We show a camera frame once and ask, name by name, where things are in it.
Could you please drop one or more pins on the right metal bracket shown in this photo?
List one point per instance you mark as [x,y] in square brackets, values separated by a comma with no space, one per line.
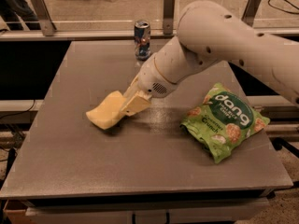
[250,11]

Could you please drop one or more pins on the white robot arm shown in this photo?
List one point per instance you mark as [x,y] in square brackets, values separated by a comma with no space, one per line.
[208,33]

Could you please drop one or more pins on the green dang chips bag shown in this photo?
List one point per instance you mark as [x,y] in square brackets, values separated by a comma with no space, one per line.
[222,122]

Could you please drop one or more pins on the middle metal bracket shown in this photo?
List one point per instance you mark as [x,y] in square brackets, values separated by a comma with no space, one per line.
[168,16]

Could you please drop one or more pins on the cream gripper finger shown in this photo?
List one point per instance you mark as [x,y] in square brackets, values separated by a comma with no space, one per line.
[135,103]
[132,89]

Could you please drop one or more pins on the yellow sponge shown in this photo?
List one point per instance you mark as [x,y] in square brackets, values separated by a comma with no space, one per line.
[108,113]

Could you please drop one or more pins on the metal bracket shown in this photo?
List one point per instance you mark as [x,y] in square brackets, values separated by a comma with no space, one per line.
[168,16]
[250,11]
[47,26]

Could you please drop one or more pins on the blue redbull can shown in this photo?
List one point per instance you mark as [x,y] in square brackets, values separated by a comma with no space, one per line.
[142,39]

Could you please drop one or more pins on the person legs in background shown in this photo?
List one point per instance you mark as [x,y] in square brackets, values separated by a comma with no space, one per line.
[12,11]

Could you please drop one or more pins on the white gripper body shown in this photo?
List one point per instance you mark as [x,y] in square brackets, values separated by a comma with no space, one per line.
[151,77]

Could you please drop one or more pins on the left metal bracket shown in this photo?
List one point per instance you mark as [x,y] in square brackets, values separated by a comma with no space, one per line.
[47,26]

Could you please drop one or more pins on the cardboard box under table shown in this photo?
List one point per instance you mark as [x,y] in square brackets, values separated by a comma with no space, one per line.
[16,213]

